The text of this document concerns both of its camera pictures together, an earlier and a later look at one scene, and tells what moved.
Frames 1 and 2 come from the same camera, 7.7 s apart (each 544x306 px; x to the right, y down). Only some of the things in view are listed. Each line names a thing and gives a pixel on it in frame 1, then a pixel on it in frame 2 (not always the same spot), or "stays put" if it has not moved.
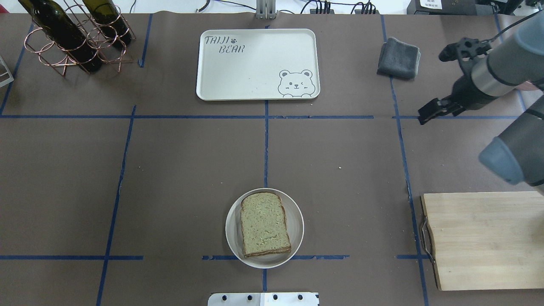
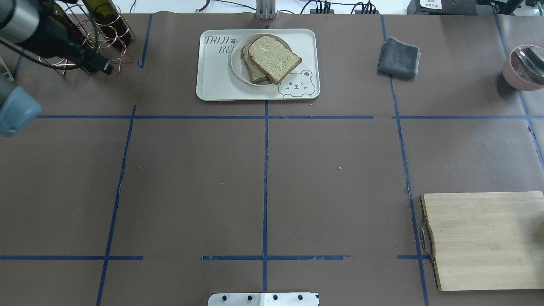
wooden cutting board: x=486 y=240 stays put
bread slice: x=263 y=225 to x=274 y=55
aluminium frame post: x=266 y=9 stays put
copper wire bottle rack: x=78 y=34 stays put
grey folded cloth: x=398 y=59 stays put
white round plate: x=294 y=223 to x=238 y=63
